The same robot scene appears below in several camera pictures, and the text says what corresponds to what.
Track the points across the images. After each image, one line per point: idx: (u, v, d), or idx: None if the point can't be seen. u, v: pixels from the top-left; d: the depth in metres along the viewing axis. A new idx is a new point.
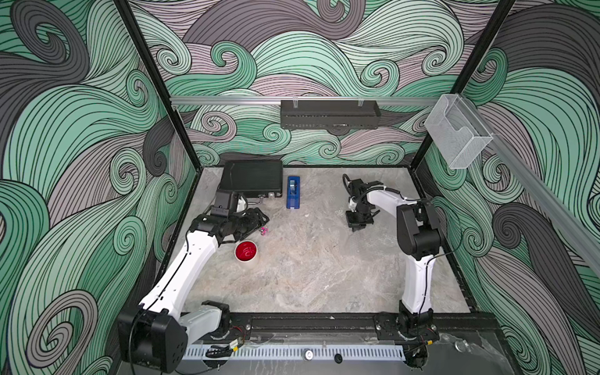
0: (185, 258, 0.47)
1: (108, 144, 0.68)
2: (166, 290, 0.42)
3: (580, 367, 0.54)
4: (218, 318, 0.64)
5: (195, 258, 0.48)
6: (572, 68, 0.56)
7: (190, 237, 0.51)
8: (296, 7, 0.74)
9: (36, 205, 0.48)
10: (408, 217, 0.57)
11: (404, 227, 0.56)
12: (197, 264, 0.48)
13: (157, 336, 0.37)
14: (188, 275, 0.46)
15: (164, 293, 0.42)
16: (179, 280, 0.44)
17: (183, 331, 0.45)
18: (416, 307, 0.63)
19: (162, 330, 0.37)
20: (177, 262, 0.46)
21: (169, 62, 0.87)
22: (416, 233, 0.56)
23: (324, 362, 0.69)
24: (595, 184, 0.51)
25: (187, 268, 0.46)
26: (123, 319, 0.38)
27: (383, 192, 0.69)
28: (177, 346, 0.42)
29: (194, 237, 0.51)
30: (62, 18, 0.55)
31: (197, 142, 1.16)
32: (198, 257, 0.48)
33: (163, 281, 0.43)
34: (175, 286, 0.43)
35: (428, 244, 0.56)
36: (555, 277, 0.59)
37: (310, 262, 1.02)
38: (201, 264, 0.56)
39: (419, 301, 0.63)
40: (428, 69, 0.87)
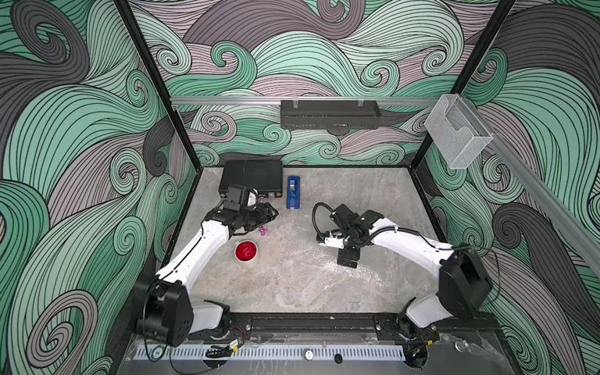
0: (199, 241, 0.50)
1: (108, 144, 0.68)
2: (180, 266, 0.45)
3: (580, 367, 0.54)
4: (218, 316, 0.63)
5: (208, 241, 0.51)
6: (572, 68, 0.56)
7: (205, 223, 0.55)
8: (296, 7, 0.74)
9: (36, 205, 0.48)
10: (458, 276, 0.43)
11: (452, 289, 0.43)
12: (211, 247, 0.52)
13: (169, 307, 0.39)
14: (201, 255, 0.49)
15: (178, 269, 0.44)
16: (193, 258, 0.47)
17: (191, 309, 0.52)
18: (422, 323, 0.61)
19: (174, 300, 0.39)
20: (192, 244, 0.49)
21: (169, 62, 0.87)
22: (471, 295, 0.43)
23: (324, 362, 0.69)
24: (595, 184, 0.51)
25: (201, 249, 0.49)
26: (139, 287, 0.40)
27: (398, 235, 0.54)
28: (184, 320, 0.43)
29: (210, 224, 0.55)
30: (62, 18, 0.55)
31: (197, 143, 1.16)
32: (211, 241, 0.52)
33: (178, 258, 0.46)
34: (189, 262, 0.46)
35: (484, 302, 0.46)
36: (555, 277, 0.59)
37: (310, 262, 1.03)
38: (213, 250, 0.54)
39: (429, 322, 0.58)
40: (428, 69, 0.88)
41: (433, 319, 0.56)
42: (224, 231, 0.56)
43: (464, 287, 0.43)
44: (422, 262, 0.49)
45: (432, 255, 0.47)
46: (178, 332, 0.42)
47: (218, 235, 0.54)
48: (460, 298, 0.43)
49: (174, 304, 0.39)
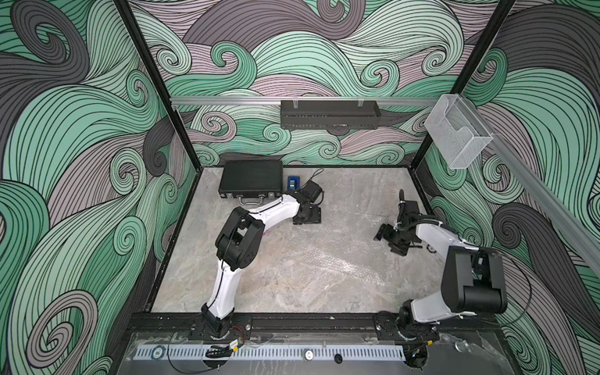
0: (277, 204, 0.63)
1: (108, 144, 0.68)
2: (261, 212, 0.57)
3: (580, 367, 0.54)
4: (227, 308, 0.65)
5: (284, 206, 0.64)
6: (571, 68, 0.56)
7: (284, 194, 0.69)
8: (296, 7, 0.74)
9: (36, 206, 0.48)
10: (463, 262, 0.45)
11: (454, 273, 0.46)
12: (283, 212, 0.65)
13: (248, 235, 0.53)
14: (275, 216, 0.62)
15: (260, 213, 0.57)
16: (273, 212, 0.60)
17: (256, 247, 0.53)
18: (420, 317, 0.61)
19: (253, 231, 0.52)
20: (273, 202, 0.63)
21: (169, 62, 0.87)
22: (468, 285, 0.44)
23: (324, 362, 0.69)
24: (595, 185, 0.51)
25: (276, 209, 0.61)
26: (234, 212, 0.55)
27: (437, 227, 0.60)
28: (251, 254, 0.56)
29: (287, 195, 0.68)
30: (62, 18, 0.55)
31: (197, 143, 1.16)
32: (287, 206, 0.65)
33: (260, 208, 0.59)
34: (267, 213, 0.58)
35: (481, 308, 0.44)
36: (555, 277, 0.59)
37: (310, 262, 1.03)
38: (283, 216, 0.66)
39: (426, 319, 0.59)
40: (428, 69, 0.87)
41: (430, 315, 0.57)
42: (297, 205, 0.69)
43: (464, 273, 0.45)
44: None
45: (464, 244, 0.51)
46: (244, 260, 0.54)
47: (292, 205, 0.67)
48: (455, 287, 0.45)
49: (253, 233, 0.52)
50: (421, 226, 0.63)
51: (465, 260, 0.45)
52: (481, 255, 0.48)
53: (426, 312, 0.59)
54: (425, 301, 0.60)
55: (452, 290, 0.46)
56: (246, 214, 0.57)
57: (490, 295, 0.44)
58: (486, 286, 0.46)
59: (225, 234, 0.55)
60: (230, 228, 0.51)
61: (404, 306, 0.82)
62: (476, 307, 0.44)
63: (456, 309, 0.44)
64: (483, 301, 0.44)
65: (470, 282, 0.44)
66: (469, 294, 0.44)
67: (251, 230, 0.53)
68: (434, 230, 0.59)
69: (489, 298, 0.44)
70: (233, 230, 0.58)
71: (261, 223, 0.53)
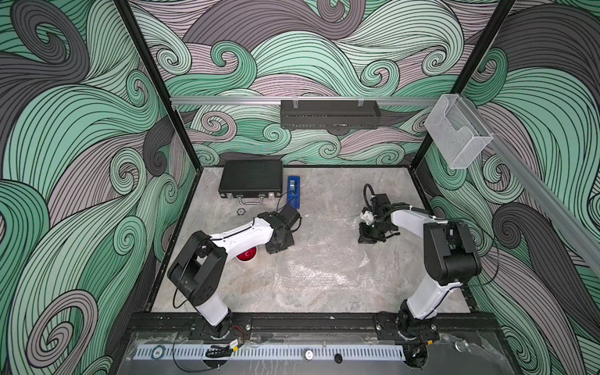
0: (247, 228, 0.56)
1: (108, 144, 0.68)
2: (229, 238, 0.51)
3: (580, 367, 0.54)
4: (220, 316, 0.63)
5: (253, 233, 0.56)
6: (572, 67, 0.56)
7: (257, 219, 0.62)
8: (296, 7, 0.74)
9: (36, 206, 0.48)
10: (437, 236, 0.50)
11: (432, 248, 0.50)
12: (252, 237, 0.57)
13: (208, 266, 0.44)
14: (244, 241, 0.54)
15: (226, 239, 0.50)
16: (239, 238, 0.52)
17: (214, 279, 0.47)
18: (420, 312, 0.61)
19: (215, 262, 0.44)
20: (241, 228, 0.56)
21: (169, 62, 0.87)
22: (446, 256, 0.49)
23: (324, 362, 0.69)
24: (595, 184, 0.51)
25: (246, 234, 0.54)
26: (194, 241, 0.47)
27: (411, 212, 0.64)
28: (208, 287, 0.47)
29: (259, 221, 0.61)
30: (62, 17, 0.55)
31: (197, 143, 1.16)
32: (255, 233, 0.57)
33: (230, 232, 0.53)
34: (233, 240, 0.51)
35: (463, 275, 0.48)
36: (555, 277, 0.59)
37: (310, 263, 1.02)
38: (254, 241, 0.58)
39: (426, 310, 0.60)
40: (428, 69, 0.87)
41: (427, 303, 0.58)
42: (269, 232, 0.61)
43: (440, 245, 0.50)
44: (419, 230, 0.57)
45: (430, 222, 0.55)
46: (198, 295, 0.45)
47: (263, 231, 0.59)
48: (437, 260, 0.49)
49: (215, 263, 0.44)
50: (394, 214, 0.68)
51: (440, 234, 0.50)
52: (451, 226, 0.54)
53: (423, 303, 0.60)
54: (418, 294, 0.61)
55: (435, 265, 0.50)
56: (206, 241, 0.49)
57: (467, 261, 0.49)
58: (462, 253, 0.50)
59: (178, 266, 0.47)
60: (185, 259, 0.46)
61: (404, 309, 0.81)
62: (458, 274, 0.48)
63: (441, 280, 0.48)
64: (462, 267, 0.48)
65: (449, 253, 0.51)
66: (450, 265, 0.49)
67: (208, 263, 0.44)
68: (408, 215, 0.63)
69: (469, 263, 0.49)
70: (188, 261, 0.49)
71: (221, 255, 0.45)
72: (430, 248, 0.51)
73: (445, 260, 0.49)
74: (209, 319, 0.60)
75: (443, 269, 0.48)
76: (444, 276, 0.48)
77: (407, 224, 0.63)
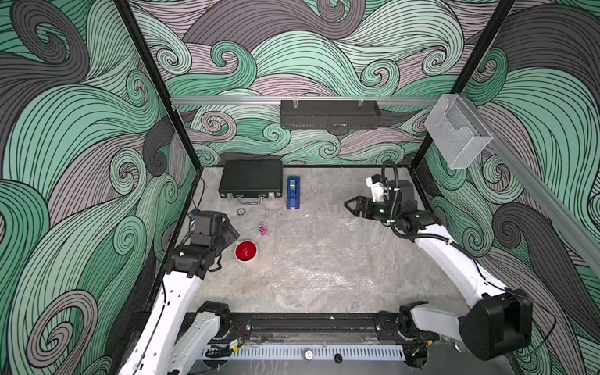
0: (165, 309, 0.42)
1: (108, 144, 0.68)
2: (147, 355, 0.38)
3: (580, 368, 0.54)
4: (217, 326, 0.64)
5: (176, 308, 0.43)
6: (571, 67, 0.56)
7: (164, 278, 0.45)
8: (296, 7, 0.74)
9: (36, 206, 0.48)
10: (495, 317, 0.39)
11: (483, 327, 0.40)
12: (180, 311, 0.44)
13: None
14: (170, 327, 0.42)
15: (144, 360, 0.38)
16: (161, 337, 0.40)
17: None
18: (421, 325, 0.61)
19: None
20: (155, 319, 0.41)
21: (169, 62, 0.87)
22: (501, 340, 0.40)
23: (323, 362, 0.69)
24: (595, 184, 0.51)
25: (169, 320, 0.41)
26: None
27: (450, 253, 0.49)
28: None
29: (173, 280, 0.45)
30: (62, 18, 0.55)
31: (197, 143, 1.16)
32: (179, 306, 0.44)
33: (143, 343, 0.39)
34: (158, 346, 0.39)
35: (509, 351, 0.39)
36: (555, 277, 0.59)
37: (310, 262, 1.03)
38: (183, 312, 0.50)
39: (428, 326, 0.59)
40: (428, 69, 0.87)
41: (432, 323, 0.57)
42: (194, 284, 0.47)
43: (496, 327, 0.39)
44: (466, 291, 0.44)
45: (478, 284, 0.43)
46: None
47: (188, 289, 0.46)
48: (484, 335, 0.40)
49: None
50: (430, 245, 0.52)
51: (499, 312, 0.39)
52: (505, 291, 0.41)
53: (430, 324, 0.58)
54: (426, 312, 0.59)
55: (479, 337, 0.41)
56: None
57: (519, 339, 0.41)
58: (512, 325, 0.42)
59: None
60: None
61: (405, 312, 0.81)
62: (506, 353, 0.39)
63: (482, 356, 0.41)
64: (512, 345, 0.41)
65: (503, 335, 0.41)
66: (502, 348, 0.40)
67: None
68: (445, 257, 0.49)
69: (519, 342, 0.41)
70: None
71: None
72: (476, 318, 0.41)
73: (497, 339, 0.40)
74: (211, 334, 0.61)
75: (489, 348, 0.40)
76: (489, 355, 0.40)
77: (444, 265, 0.49)
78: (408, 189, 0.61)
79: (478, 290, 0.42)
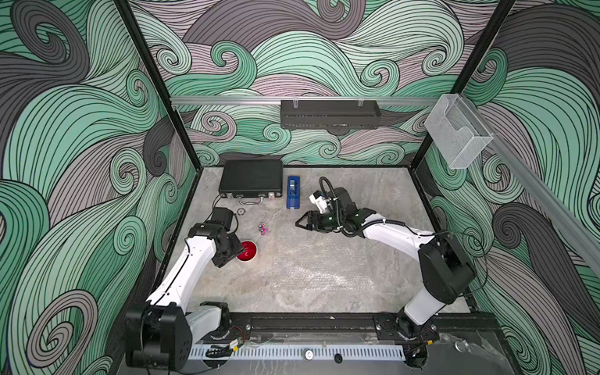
0: (187, 259, 0.49)
1: (108, 144, 0.68)
2: (173, 287, 0.44)
3: (580, 367, 0.54)
4: (218, 317, 0.64)
5: (197, 259, 0.50)
6: (571, 67, 0.56)
7: (188, 241, 0.54)
8: (296, 7, 0.74)
9: (36, 205, 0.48)
10: (436, 259, 0.45)
11: (433, 273, 0.46)
12: (198, 262, 0.51)
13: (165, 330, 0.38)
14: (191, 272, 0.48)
15: (169, 291, 0.43)
16: (184, 278, 0.46)
17: (188, 328, 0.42)
18: (420, 319, 0.61)
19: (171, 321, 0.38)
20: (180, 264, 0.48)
21: (169, 62, 0.87)
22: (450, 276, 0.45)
23: (323, 362, 0.69)
24: (595, 184, 0.51)
25: (191, 266, 0.48)
26: (130, 316, 0.39)
27: (386, 226, 0.58)
28: (184, 344, 0.43)
29: (194, 241, 0.54)
30: (62, 18, 0.55)
31: (197, 142, 1.16)
32: (199, 258, 0.51)
33: (169, 280, 0.45)
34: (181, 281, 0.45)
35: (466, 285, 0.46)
36: (555, 277, 0.59)
37: (310, 262, 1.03)
38: (201, 267, 0.52)
39: (427, 318, 0.58)
40: (428, 69, 0.88)
41: (429, 312, 0.56)
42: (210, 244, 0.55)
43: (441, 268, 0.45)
44: (409, 250, 0.51)
45: (415, 241, 0.51)
46: (180, 357, 0.41)
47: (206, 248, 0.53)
48: (441, 280, 0.45)
49: (172, 326, 0.38)
50: (369, 230, 0.61)
51: (435, 255, 0.46)
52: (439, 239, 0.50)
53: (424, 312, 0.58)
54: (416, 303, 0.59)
55: (438, 284, 0.46)
56: (150, 306, 0.41)
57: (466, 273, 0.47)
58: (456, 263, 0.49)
59: (134, 350, 0.39)
60: (135, 339, 0.39)
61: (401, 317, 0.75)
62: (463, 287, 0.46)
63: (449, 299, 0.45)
64: (463, 279, 0.46)
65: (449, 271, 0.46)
66: (455, 283, 0.46)
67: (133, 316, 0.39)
68: (384, 231, 0.57)
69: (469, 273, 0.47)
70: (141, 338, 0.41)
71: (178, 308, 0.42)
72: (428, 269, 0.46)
73: (449, 279, 0.45)
74: (211, 326, 0.61)
75: (448, 290, 0.45)
76: (453, 294, 0.45)
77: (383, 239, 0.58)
78: (344, 195, 0.69)
79: (416, 244, 0.50)
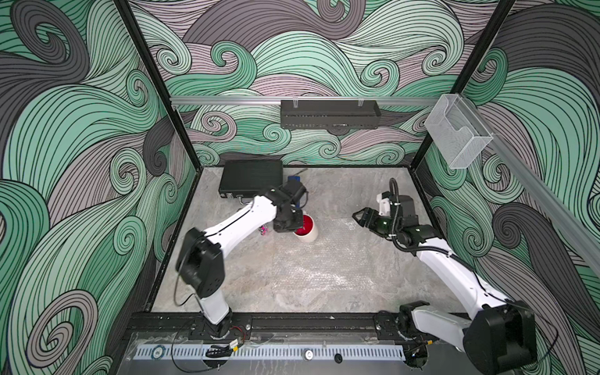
0: (246, 213, 0.53)
1: (108, 144, 0.68)
2: (225, 230, 0.48)
3: (580, 368, 0.54)
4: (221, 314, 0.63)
5: (254, 217, 0.53)
6: (571, 67, 0.56)
7: (257, 197, 0.57)
8: (296, 7, 0.74)
9: (36, 205, 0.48)
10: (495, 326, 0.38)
11: (483, 337, 0.40)
12: (254, 222, 0.54)
13: (207, 265, 0.43)
14: (245, 227, 0.52)
15: (220, 233, 0.47)
16: (239, 227, 0.50)
17: (221, 270, 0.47)
18: (421, 323, 0.61)
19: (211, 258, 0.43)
20: (241, 213, 0.52)
21: (169, 62, 0.87)
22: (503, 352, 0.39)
23: (323, 362, 0.69)
24: (595, 185, 0.51)
25: (247, 221, 0.52)
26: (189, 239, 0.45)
27: (448, 262, 0.50)
28: (216, 280, 0.48)
29: (262, 199, 0.57)
30: (62, 18, 0.55)
31: (197, 142, 1.16)
32: (256, 217, 0.54)
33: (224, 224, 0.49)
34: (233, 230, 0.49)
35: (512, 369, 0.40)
36: (555, 277, 0.59)
37: (309, 262, 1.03)
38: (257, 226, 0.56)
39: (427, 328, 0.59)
40: (428, 69, 0.88)
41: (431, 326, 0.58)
42: (273, 211, 0.58)
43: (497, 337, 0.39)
44: (466, 301, 0.45)
45: (478, 297, 0.43)
46: (207, 287, 0.47)
47: (266, 212, 0.56)
48: (488, 348, 0.39)
49: (211, 262, 0.43)
50: (430, 257, 0.53)
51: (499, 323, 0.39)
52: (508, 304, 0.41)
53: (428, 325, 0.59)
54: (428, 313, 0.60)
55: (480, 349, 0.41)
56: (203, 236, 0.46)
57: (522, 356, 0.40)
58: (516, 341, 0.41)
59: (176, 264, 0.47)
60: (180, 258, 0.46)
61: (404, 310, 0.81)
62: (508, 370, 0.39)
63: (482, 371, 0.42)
64: (515, 361, 0.40)
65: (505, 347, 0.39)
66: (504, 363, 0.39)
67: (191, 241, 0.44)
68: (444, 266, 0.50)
69: (526, 357, 0.40)
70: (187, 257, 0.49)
71: (219, 251, 0.46)
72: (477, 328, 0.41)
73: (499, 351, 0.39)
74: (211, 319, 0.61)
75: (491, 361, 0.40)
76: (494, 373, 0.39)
77: (444, 276, 0.50)
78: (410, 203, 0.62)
79: (478, 301, 0.42)
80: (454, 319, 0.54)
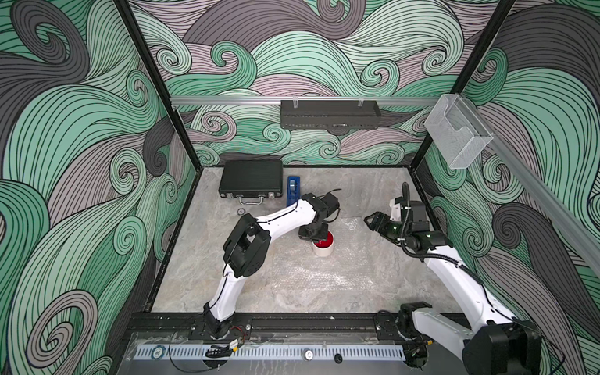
0: (291, 212, 0.59)
1: (108, 144, 0.68)
2: (273, 222, 0.55)
3: (580, 368, 0.54)
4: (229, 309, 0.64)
5: (296, 216, 0.60)
6: (572, 67, 0.56)
7: (301, 200, 0.64)
8: (296, 7, 0.74)
9: (36, 205, 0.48)
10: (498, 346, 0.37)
11: (483, 353, 0.40)
12: (292, 223, 0.60)
13: (254, 245, 0.50)
14: (287, 223, 0.58)
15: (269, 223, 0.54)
16: (283, 221, 0.57)
17: (263, 255, 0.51)
18: (419, 324, 0.62)
19: (260, 241, 0.49)
20: (285, 211, 0.59)
21: (169, 62, 0.87)
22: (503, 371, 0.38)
23: (323, 362, 0.69)
24: (595, 184, 0.51)
25: (289, 217, 0.58)
26: (241, 221, 0.53)
27: (455, 272, 0.49)
28: (257, 262, 0.54)
29: (304, 202, 0.64)
30: (62, 18, 0.55)
31: (197, 142, 1.16)
32: (297, 216, 0.60)
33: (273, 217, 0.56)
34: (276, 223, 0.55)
35: None
36: (555, 277, 0.59)
37: (309, 262, 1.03)
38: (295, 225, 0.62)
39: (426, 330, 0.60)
40: (428, 69, 0.88)
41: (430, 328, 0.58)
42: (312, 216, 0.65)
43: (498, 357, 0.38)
44: (471, 315, 0.44)
45: (484, 312, 0.42)
46: (249, 269, 0.53)
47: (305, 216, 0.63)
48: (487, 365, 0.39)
49: (258, 244, 0.49)
50: (437, 265, 0.52)
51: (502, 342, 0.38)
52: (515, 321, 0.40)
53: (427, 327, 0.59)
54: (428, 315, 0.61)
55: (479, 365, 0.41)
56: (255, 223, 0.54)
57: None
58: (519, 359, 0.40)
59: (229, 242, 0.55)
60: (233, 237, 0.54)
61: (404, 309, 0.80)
62: None
63: None
64: None
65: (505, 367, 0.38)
66: None
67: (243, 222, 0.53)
68: (451, 276, 0.49)
69: None
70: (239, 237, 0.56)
71: (268, 235, 0.51)
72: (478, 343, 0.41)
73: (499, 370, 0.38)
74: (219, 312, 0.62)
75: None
76: None
77: (449, 285, 0.49)
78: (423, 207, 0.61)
79: (483, 316, 0.41)
80: (453, 323, 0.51)
